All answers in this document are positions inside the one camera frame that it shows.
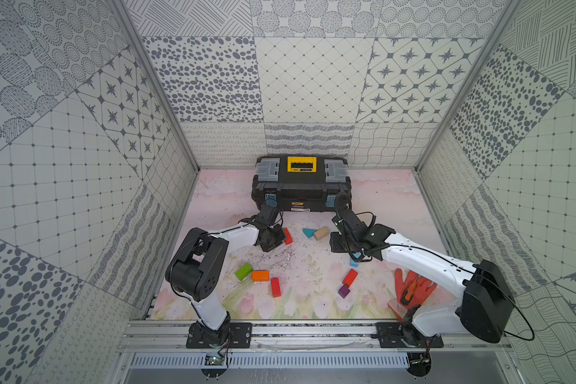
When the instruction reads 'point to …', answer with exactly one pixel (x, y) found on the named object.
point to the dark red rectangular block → (276, 287)
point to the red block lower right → (350, 278)
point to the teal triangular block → (309, 232)
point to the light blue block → (353, 264)
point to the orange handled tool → (407, 294)
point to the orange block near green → (260, 276)
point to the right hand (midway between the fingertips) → (336, 244)
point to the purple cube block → (344, 291)
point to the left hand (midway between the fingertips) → (292, 241)
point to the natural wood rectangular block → (322, 233)
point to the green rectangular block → (244, 271)
